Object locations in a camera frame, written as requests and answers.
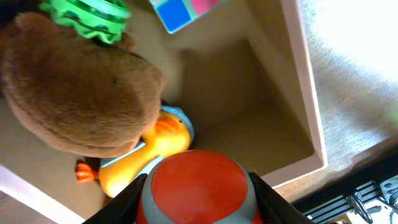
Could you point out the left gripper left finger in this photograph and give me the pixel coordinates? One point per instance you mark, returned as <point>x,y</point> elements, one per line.
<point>123,208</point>

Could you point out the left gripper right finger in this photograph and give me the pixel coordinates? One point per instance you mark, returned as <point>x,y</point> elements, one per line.
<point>273,208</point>

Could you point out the orange ball toy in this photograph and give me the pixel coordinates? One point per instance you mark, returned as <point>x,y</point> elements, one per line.
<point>198,186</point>

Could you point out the blue orange duck toy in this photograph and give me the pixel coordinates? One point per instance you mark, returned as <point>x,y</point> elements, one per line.
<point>172,133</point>

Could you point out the brown plush toy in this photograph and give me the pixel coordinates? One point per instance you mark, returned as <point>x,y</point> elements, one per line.
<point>76,95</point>

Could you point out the green spiky ball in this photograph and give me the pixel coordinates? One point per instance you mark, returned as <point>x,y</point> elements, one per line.
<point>102,19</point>

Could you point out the pastel puzzle cube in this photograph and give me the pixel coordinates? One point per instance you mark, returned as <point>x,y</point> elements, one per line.
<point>177,14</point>

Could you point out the white cardboard box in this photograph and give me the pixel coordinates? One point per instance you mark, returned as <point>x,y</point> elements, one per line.
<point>241,75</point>

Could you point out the aluminium rail with hardware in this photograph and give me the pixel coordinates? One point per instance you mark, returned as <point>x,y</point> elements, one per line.
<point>372,202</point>

